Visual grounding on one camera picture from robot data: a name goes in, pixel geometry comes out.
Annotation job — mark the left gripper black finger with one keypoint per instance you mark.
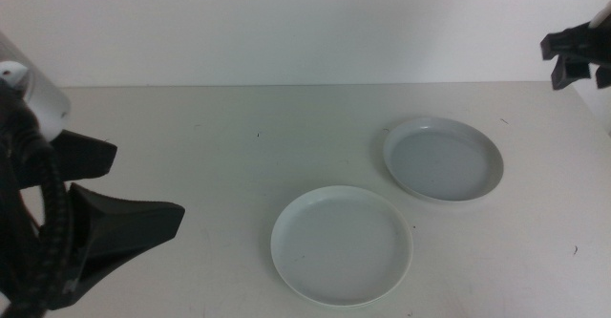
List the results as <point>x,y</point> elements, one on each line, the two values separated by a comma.
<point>119,227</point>
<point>86,158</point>

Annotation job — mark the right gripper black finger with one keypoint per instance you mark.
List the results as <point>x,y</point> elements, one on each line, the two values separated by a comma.
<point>570,41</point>
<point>570,72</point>

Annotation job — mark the light grey shallow bowl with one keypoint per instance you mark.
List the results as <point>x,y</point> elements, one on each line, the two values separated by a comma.
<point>441,165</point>

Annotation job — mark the white shallow bowl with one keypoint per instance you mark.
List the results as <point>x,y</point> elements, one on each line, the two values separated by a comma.
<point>341,246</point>

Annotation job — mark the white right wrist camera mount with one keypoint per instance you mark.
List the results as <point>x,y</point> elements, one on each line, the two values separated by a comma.
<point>602,17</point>

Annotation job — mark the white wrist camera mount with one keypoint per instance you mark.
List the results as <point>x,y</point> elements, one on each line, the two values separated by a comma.
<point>45,100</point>
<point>602,17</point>

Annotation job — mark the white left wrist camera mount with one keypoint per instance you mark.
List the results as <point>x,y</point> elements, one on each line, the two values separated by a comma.
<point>45,100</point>

